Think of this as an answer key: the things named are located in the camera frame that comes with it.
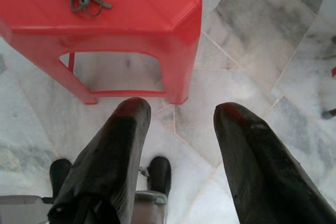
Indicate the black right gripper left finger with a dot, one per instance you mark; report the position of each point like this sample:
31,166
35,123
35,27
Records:
110,161

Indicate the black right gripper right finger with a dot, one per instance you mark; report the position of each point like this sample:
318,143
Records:
257,171

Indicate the red floor object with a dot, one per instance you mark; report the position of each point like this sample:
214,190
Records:
334,72

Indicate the red plastic stool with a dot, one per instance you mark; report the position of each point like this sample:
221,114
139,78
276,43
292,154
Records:
131,30

